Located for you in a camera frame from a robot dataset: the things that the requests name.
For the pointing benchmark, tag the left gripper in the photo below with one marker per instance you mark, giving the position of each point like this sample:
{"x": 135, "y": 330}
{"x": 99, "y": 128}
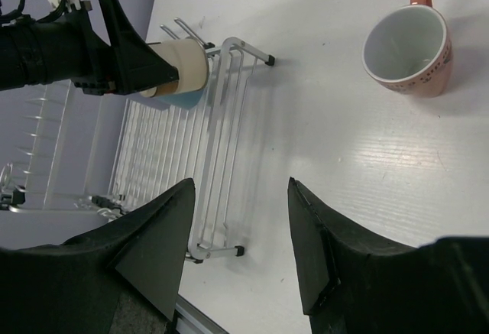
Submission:
{"x": 124, "y": 65}

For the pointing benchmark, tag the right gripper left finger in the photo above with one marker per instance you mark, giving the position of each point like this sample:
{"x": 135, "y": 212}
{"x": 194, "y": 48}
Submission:
{"x": 122, "y": 277}

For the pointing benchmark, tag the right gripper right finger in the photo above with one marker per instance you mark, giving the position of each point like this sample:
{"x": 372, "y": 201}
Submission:
{"x": 353, "y": 280}

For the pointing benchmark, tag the steel cup brown base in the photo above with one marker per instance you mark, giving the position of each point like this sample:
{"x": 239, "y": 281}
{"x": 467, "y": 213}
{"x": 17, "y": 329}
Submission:
{"x": 189, "y": 58}

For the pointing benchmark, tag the blue cup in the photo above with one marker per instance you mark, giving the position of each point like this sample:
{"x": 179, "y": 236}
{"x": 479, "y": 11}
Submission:
{"x": 185, "y": 100}

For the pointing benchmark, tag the pink mug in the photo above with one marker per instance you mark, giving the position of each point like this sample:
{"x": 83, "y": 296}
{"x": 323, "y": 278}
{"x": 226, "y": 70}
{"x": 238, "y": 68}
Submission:
{"x": 410, "y": 51}

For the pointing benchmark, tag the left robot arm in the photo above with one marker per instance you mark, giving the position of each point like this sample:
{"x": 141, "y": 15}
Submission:
{"x": 63, "y": 45}

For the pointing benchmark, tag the aluminium rail frame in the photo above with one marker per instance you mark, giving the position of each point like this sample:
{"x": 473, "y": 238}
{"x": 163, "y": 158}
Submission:
{"x": 188, "y": 319}

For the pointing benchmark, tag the metal wire dish rack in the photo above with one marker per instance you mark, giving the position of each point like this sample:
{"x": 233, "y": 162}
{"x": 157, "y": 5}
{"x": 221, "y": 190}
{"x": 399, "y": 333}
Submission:
{"x": 160, "y": 143}

